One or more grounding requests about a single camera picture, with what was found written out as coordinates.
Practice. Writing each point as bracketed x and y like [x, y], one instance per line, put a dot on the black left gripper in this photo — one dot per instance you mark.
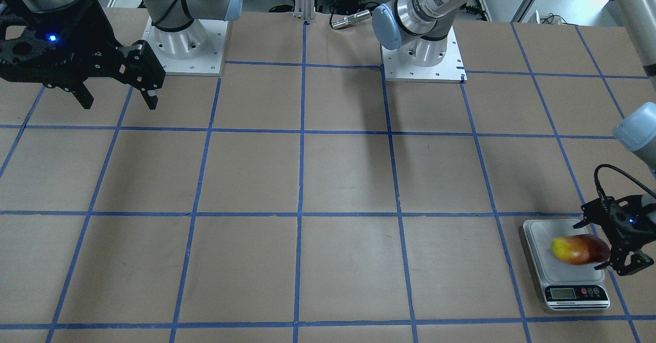
[647, 215]

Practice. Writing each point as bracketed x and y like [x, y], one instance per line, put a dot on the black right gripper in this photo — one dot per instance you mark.
[93, 39]

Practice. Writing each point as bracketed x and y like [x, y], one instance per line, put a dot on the red yellow mango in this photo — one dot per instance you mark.
[580, 249]

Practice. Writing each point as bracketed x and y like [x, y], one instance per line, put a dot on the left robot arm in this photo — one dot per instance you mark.
[421, 27]

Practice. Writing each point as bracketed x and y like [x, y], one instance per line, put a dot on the silver digital kitchen scale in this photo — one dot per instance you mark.
[561, 287]

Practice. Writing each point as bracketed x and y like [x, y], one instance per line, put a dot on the silver metal connector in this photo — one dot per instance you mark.
[350, 20]

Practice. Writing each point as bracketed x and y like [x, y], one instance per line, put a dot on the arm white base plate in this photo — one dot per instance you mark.
[425, 61]
[196, 51]

